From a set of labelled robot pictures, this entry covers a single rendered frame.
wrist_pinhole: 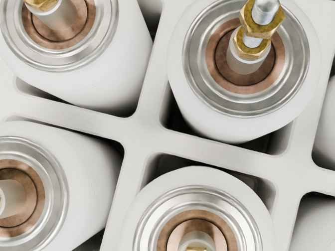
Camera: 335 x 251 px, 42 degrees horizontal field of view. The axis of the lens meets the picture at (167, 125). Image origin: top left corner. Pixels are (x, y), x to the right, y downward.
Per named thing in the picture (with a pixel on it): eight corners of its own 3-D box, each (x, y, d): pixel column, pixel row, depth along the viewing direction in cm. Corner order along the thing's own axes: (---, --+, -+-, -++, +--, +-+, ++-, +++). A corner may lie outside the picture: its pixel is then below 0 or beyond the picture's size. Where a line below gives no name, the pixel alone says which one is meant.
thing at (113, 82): (102, 136, 45) (38, 119, 27) (52, 62, 46) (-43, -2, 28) (179, 82, 45) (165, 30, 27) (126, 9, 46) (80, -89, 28)
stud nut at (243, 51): (230, 56, 23) (231, 52, 23) (234, 25, 24) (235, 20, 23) (266, 61, 23) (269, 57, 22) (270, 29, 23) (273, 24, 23)
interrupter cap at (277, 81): (173, 109, 27) (172, 108, 26) (192, -10, 27) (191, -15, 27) (298, 127, 26) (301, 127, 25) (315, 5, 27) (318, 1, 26)
